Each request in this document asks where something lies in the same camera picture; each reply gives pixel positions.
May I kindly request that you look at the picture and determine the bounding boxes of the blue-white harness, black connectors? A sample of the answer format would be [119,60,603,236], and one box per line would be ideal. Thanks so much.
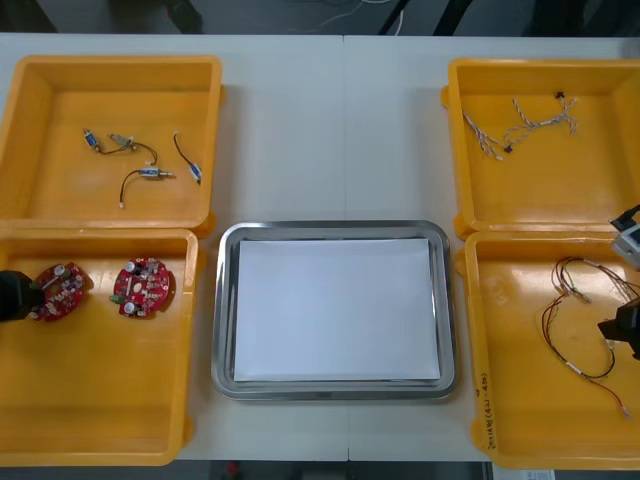
[503,91,581,154]

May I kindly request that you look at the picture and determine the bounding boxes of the steel tray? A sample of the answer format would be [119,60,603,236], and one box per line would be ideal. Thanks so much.
[210,219,457,401]

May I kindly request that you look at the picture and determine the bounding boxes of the blue-white twisted wire harness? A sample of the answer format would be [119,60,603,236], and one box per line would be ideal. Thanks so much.
[460,108,505,162]

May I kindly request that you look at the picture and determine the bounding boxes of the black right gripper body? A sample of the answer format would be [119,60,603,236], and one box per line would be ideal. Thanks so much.
[597,298,640,362]

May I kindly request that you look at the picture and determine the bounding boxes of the bare metal solenoid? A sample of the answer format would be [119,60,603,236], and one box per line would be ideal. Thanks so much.
[108,132,160,165]

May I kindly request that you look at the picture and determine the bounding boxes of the yellow-orange plastic bin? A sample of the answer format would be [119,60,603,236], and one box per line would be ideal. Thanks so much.
[455,230,640,471]
[0,227,201,467]
[0,53,224,236]
[440,57,640,236]

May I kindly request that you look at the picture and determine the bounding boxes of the red black green-yellow wire harness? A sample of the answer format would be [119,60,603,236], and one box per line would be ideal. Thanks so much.
[592,259,640,301]
[541,293,632,419]
[549,256,595,305]

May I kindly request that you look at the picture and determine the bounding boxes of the round red circuit board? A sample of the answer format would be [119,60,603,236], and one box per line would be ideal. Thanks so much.
[28,262,94,324]
[108,256,177,320]

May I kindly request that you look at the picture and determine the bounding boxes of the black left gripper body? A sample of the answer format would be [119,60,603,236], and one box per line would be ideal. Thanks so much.
[0,269,32,324]

